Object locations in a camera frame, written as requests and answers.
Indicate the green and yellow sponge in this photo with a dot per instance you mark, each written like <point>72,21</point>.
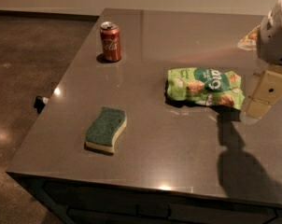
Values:
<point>106,129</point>

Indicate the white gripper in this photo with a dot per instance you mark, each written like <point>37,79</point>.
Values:
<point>274,39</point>

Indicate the green rice chip bag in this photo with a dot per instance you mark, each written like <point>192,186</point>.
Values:
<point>204,86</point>

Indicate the red coke can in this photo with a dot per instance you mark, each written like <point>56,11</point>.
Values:
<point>110,39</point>

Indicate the black object beside table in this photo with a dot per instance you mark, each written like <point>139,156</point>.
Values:
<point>40,103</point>

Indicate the dark cabinet drawers under table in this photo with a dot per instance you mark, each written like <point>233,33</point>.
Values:
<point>77,202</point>

